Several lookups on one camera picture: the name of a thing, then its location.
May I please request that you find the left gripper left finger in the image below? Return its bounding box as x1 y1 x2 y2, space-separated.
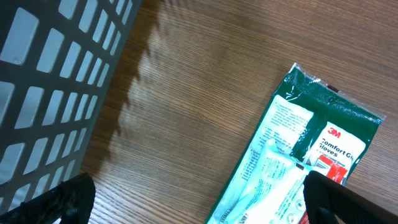
1 173 96 224

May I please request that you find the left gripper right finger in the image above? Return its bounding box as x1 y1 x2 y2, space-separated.
303 171 397 224

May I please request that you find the green 3M gloves package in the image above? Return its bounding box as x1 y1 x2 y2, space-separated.
207 63 384 223

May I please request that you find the grey plastic mesh basket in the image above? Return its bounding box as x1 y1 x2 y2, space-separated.
1 0 140 213

